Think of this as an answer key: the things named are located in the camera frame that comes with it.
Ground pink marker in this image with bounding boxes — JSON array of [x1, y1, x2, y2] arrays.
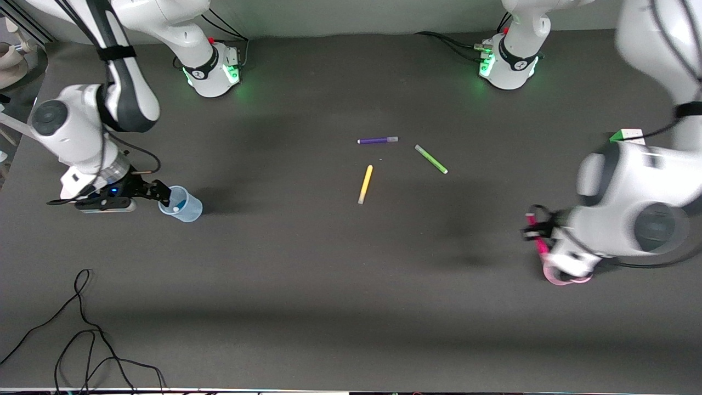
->
[[525, 214, 550, 258]]

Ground translucent blue plastic cup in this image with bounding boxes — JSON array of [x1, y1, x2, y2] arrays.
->
[[158, 185, 203, 223]]

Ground pink plastic cup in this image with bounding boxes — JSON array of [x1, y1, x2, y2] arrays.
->
[[542, 262, 594, 286]]

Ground white desk stand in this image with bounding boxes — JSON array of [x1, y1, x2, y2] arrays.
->
[[0, 112, 97, 201]]

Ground colourful puzzle cube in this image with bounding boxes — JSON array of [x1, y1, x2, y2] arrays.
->
[[609, 128, 643, 145]]

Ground green marker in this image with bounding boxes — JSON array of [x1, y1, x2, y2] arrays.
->
[[414, 144, 449, 175]]

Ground beige background object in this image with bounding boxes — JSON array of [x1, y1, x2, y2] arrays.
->
[[0, 15, 31, 91]]

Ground yellow marker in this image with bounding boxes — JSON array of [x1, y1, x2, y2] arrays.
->
[[358, 165, 374, 206]]

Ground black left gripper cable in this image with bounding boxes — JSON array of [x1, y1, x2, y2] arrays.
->
[[636, 0, 702, 144]]

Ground loose black cable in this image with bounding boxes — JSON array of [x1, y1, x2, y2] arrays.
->
[[0, 268, 167, 395]]

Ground black right arm base cables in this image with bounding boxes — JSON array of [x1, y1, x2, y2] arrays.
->
[[201, 4, 252, 71]]

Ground black arm base cables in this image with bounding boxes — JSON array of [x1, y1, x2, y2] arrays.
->
[[414, 12, 513, 62], [201, 4, 252, 71]]

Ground black left arm base cables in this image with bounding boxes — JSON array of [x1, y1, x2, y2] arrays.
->
[[414, 12, 513, 62]]

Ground black aluminium frame bar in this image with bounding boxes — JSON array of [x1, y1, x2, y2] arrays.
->
[[0, 0, 58, 44]]

